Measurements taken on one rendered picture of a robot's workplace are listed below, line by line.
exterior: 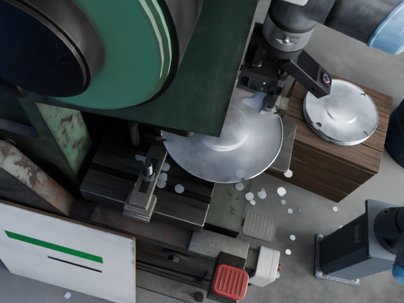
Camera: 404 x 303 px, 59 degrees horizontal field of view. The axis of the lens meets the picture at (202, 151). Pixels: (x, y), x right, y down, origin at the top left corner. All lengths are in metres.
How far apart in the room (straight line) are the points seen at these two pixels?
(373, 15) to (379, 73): 1.79
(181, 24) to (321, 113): 1.27
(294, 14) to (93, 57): 0.36
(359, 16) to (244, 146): 0.42
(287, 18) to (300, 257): 1.23
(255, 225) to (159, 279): 0.43
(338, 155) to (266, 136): 0.62
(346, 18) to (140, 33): 0.35
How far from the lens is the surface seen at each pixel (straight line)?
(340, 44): 2.34
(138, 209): 0.81
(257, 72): 0.64
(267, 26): 0.58
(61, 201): 0.95
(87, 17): 0.23
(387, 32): 0.53
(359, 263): 1.38
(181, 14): 0.23
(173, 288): 1.48
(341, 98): 1.55
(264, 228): 1.44
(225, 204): 0.92
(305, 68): 0.64
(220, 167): 0.80
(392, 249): 1.25
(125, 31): 0.22
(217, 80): 0.42
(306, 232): 1.67
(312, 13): 0.53
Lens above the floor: 1.51
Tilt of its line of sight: 63 degrees down
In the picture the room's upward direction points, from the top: 12 degrees clockwise
